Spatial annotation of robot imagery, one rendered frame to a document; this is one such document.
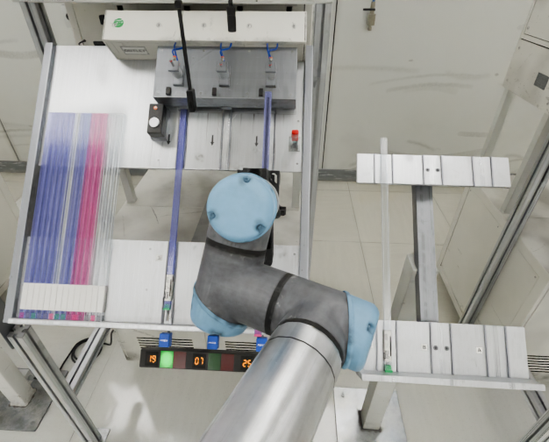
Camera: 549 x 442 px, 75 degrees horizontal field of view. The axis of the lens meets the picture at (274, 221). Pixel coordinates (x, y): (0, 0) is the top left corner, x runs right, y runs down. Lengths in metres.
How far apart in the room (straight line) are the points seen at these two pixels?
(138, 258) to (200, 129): 0.35
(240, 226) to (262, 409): 0.18
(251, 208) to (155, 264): 0.54
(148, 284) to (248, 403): 0.64
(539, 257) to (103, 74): 1.41
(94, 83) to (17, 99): 2.18
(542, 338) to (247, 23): 1.39
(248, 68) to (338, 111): 1.74
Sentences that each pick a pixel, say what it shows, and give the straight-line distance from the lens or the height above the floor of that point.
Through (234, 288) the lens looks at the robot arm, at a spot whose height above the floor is 1.10.
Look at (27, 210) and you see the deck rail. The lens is 1.05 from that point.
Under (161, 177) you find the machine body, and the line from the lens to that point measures 1.66.
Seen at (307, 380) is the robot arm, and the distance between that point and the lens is 0.32.
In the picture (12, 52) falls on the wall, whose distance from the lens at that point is 3.12.
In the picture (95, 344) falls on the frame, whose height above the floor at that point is 0.32.
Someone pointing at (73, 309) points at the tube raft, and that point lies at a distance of 0.97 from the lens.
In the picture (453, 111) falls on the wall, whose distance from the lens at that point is 2.82.
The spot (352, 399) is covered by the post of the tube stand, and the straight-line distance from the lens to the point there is 1.59.
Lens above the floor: 1.40
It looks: 36 degrees down
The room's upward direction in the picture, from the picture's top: straight up
